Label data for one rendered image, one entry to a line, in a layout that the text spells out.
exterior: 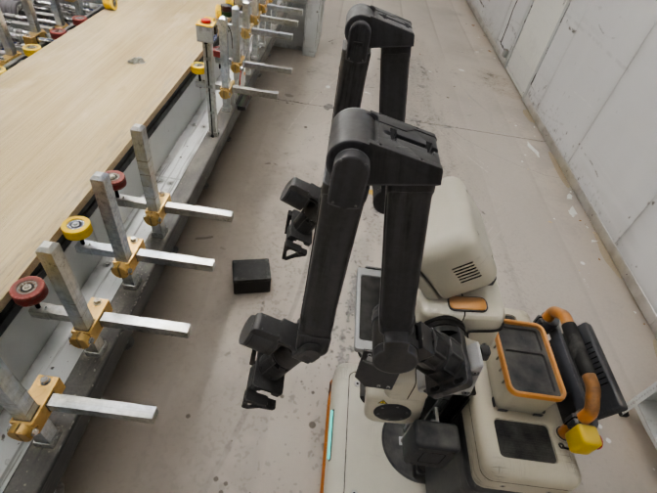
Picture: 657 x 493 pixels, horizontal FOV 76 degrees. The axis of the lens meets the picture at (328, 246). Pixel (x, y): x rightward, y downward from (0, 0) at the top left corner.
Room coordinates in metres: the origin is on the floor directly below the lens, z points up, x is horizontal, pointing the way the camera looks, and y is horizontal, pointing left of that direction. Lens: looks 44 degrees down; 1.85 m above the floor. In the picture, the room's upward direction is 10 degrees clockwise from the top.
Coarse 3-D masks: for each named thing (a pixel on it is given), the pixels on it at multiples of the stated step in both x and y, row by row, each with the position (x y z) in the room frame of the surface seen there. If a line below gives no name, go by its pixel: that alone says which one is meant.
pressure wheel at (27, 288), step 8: (24, 280) 0.64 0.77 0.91; (32, 280) 0.64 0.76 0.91; (40, 280) 0.64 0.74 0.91; (16, 288) 0.61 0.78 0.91; (24, 288) 0.61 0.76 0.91; (32, 288) 0.62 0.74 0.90; (40, 288) 0.62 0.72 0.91; (16, 296) 0.58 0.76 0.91; (24, 296) 0.59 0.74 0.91; (32, 296) 0.59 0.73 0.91; (40, 296) 0.60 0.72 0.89; (24, 304) 0.58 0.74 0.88; (32, 304) 0.59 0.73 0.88
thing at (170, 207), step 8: (120, 200) 1.10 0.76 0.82; (128, 200) 1.11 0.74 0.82; (136, 200) 1.12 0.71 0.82; (144, 200) 1.12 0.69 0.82; (144, 208) 1.11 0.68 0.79; (168, 208) 1.11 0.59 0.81; (176, 208) 1.11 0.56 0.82; (184, 208) 1.12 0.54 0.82; (192, 208) 1.12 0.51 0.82; (200, 208) 1.13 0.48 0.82; (208, 208) 1.14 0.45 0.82; (192, 216) 1.11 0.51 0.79; (200, 216) 1.12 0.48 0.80; (208, 216) 1.12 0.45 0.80; (216, 216) 1.12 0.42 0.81; (224, 216) 1.12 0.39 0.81; (232, 216) 1.13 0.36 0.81
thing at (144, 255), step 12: (84, 240) 0.88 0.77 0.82; (84, 252) 0.85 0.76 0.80; (96, 252) 0.85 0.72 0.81; (108, 252) 0.86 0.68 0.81; (144, 252) 0.87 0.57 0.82; (156, 252) 0.88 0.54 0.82; (168, 252) 0.89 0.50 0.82; (168, 264) 0.86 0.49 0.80; (180, 264) 0.87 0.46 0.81; (192, 264) 0.87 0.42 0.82; (204, 264) 0.87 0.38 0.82
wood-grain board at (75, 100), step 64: (128, 0) 2.89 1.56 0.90; (192, 0) 3.11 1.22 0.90; (64, 64) 1.87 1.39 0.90; (128, 64) 2.00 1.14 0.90; (0, 128) 1.28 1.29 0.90; (64, 128) 1.35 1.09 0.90; (128, 128) 1.43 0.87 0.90; (0, 192) 0.95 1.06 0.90; (64, 192) 1.00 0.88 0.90; (0, 256) 0.70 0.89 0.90
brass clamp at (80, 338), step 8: (88, 304) 0.65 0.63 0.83; (104, 304) 0.65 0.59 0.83; (96, 312) 0.63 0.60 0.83; (96, 320) 0.60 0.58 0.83; (72, 328) 0.57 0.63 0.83; (96, 328) 0.59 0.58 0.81; (72, 336) 0.54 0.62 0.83; (80, 336) 0.55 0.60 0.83; (88, 336) 0.56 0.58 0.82; (96, 336) 0.58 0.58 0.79; (72, 344) 0.54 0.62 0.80; (80, 344) 0.54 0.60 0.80; (88, 344) 0.54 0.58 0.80
